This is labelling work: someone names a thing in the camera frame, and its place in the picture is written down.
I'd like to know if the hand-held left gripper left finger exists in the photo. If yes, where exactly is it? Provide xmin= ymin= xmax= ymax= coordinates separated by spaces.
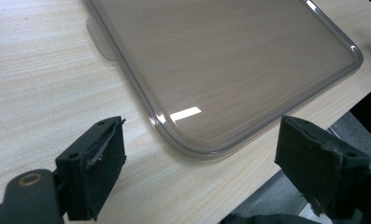
xmin=55 ymin=116 xmax=127 ymax=222

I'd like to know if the clear grey plastic tray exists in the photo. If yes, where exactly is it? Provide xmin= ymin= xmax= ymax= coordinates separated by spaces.
xmin=83 ymin=0 xmax=364 ymax=161

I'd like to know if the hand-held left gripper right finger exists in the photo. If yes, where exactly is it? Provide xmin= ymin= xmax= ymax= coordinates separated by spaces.
xmin=274 ymin=115 xmax=371 ymax=220

